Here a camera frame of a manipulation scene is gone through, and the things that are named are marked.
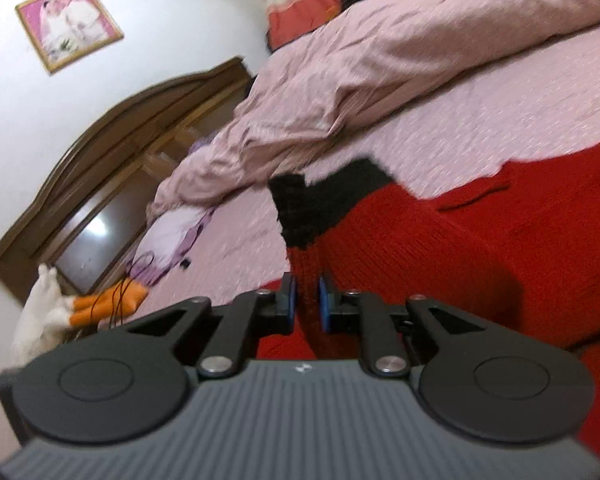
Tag black cable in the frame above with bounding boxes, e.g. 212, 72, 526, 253
92, 252, 156, 332

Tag cream and red curtain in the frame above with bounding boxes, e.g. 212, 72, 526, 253
242, 0, 396, 51

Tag white plush toy orange feet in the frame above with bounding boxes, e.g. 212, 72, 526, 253
10, 264, 148, 366

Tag red knitted sweater black collar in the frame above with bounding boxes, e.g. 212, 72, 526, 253
267, 137, 600, 466

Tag purple and white pillow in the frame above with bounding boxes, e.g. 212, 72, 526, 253
132, 205, 216, 286

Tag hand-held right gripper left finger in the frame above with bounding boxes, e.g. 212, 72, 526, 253
125, 272, 298, 379

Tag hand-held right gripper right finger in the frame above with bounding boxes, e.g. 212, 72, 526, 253
318, 272, 486, 380

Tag pink duvet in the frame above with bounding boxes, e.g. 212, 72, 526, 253
147, 0, 600, 221

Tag dark wooden headboard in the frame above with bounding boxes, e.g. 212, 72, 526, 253
0, 56, 253, 297

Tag framed pink wall photo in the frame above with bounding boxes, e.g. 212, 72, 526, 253
15, 0, 125, 75

